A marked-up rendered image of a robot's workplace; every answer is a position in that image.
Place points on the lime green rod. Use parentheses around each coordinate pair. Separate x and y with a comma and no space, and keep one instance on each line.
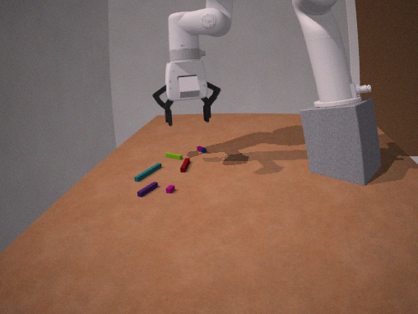
(173,156)

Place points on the turquoise rod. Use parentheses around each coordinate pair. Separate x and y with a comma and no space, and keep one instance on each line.
(147,172)

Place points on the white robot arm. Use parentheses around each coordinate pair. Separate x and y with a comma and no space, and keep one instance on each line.
(321,33)

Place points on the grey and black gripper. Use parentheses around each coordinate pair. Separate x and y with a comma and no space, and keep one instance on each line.
(185,68)

